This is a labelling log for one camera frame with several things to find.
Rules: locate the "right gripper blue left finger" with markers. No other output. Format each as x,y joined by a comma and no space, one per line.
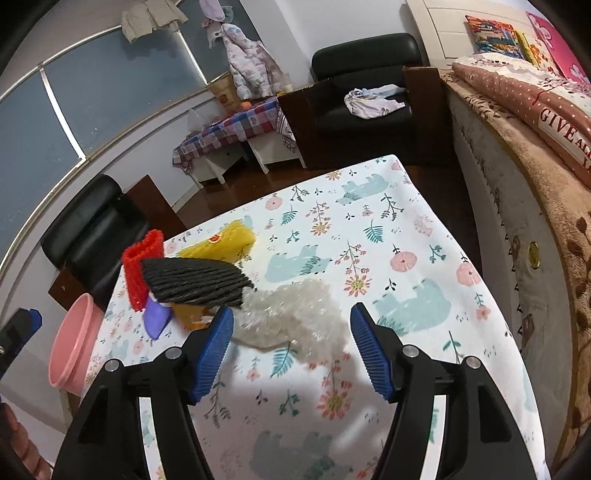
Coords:
206,350

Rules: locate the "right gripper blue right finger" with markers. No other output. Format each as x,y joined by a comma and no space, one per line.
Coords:
375,359

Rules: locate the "clear bubble wrap wad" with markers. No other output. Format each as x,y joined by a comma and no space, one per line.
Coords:
302,314

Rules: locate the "purple felt cloth roll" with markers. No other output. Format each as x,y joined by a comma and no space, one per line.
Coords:
155,317

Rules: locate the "black foam net sleeve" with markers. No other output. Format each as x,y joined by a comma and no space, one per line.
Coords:
197,282

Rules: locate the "red foam net sleeve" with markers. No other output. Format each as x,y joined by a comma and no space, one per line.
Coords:
149,247

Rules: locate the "red plastic bag wad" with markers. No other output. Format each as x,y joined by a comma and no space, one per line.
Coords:
192,317

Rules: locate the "pink plastic trash bucket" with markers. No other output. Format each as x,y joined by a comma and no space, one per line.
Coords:
73,345

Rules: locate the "person's left hand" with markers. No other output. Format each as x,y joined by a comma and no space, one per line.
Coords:
24,448

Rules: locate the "left black leather armchair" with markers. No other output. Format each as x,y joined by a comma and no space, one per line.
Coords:
86,241

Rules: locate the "black leather armchair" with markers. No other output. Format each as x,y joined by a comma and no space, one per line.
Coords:
330,137
86,241

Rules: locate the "white side table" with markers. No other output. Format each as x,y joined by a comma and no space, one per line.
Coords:
265,150

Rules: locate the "crumpled cloth on armchair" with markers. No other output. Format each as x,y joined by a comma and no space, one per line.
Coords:
374,103

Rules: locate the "clear plastic bag on table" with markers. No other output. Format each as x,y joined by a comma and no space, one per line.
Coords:
197,122

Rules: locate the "right black leather armchair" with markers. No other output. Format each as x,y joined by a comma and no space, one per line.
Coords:
330,137

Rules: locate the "plaid checkered tablecloth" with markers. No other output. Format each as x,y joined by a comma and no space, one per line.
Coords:
262,118

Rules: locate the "brown leaf bed blanket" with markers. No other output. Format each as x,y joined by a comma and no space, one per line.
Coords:
533,223

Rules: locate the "brown paper bag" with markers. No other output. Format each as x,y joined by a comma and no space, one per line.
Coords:
224,91

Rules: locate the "brown dotted quilt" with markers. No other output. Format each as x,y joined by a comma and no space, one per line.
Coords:
558,110

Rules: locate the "floral puffer jacket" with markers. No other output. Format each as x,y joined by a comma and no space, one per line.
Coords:
254,71

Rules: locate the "white wooden headboard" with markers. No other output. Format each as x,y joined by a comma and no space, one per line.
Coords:
445,31

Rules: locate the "colourful patterned pillow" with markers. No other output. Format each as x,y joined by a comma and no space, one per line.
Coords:
493,36

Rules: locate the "hanging beige garment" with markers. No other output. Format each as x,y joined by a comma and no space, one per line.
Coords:
145,17

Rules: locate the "pink flower pillow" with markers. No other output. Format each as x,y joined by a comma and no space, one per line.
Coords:
559,49

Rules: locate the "hanging pink hat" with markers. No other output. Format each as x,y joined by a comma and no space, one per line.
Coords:
215,15

